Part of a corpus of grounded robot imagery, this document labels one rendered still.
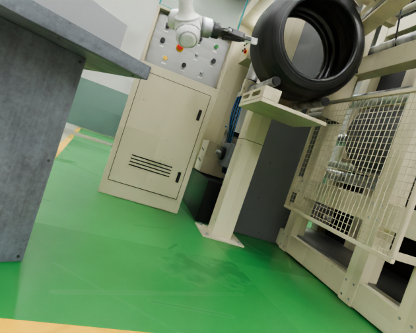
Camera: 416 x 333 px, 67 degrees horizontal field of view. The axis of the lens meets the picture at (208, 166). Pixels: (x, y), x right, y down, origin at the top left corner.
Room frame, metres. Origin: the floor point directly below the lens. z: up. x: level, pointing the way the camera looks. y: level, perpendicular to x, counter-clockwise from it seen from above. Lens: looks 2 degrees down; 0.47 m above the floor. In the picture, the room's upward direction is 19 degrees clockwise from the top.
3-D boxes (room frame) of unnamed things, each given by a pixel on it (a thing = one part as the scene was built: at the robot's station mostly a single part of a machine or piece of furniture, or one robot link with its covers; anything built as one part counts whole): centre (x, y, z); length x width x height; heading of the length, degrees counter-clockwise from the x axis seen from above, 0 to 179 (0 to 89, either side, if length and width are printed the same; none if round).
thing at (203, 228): (1.98, -0.20, 0.01); 0.27 x 0.27 x 0.02; 13
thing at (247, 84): (1.91, -0.24, 0.90); 0.40 x 0.03 x 0.10; 103
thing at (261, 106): (1.74, -0.28, 0.80); 0.37 x 0.36 x 0.02; 103
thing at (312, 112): (2.04, -0.60, 1.05); 0.20 x 0.15 x 0.30; 13
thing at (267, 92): (1.71, -0.14, 0.83); 0.36 x 0.09 x 0.06; 13
